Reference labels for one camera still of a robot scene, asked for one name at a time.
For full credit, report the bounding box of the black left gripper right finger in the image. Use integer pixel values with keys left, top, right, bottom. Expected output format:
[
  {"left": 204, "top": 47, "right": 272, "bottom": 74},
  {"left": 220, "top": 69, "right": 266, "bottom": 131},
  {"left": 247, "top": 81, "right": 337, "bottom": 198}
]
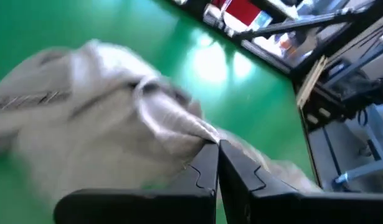
[{"left": 219, "top": 139, "right": 383, "bottom": 224}]

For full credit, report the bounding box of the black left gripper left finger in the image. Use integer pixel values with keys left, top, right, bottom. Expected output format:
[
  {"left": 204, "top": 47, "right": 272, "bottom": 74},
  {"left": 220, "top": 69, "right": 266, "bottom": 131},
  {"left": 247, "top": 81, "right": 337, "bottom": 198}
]
[{"left": 53, "top": 141, "right": 219, "bottom": 224}]

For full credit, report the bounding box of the grey heathered t-shirt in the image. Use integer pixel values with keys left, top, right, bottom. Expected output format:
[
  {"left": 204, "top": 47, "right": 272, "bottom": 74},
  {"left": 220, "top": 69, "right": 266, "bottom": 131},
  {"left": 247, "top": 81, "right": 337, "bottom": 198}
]
[{"left": 0, "top": 39, "right": 323, "bottom": 212}]

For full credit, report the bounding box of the red white box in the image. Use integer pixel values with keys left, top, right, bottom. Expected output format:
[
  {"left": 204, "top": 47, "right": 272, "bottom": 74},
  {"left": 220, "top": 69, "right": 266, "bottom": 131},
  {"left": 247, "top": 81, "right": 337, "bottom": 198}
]
[{"left": 224, "top": 0, "right": 262, "bottom": 27}]

